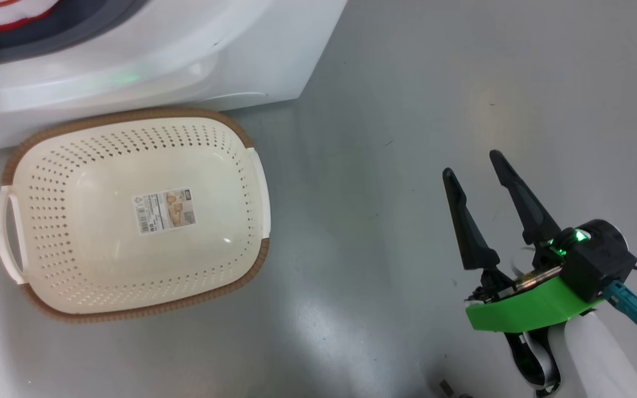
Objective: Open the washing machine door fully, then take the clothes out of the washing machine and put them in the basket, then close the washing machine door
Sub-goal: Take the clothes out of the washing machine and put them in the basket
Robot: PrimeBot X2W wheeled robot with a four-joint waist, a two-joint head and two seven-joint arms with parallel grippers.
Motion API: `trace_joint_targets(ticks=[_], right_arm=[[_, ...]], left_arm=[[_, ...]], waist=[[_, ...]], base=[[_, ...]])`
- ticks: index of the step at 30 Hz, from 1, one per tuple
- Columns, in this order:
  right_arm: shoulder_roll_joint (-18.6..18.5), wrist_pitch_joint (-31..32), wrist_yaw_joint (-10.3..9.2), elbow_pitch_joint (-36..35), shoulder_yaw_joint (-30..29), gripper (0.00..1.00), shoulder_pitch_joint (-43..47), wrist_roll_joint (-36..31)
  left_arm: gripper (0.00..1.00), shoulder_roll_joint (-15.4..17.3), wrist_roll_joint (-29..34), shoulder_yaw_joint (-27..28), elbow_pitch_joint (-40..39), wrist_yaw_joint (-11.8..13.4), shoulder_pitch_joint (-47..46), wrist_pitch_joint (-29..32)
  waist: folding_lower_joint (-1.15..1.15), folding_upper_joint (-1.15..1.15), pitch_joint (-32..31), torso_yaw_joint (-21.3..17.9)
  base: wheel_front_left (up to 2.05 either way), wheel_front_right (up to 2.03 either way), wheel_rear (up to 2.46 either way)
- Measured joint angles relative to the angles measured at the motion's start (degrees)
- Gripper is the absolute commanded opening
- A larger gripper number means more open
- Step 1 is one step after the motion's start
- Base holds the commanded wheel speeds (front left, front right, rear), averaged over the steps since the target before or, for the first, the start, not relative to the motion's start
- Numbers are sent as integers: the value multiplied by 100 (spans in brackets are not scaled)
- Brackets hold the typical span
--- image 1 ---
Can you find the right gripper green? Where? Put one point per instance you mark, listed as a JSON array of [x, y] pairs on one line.
[[528, 309]]

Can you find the red and white garment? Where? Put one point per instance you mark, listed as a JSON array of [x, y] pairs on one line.
[[14, 14]]

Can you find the grey rubber door gasket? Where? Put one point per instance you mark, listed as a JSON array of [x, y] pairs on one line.
[[75, 30]]

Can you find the basket product sticker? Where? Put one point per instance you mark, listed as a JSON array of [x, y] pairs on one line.
[[163, 211]]

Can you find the cream perforated laundry basket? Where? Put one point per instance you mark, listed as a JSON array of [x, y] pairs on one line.
[[180, 254]]

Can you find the white washing machine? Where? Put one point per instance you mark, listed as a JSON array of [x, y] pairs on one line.
[[274, 50]]

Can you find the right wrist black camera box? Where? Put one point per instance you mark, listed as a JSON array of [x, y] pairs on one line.
[[595, 265]]

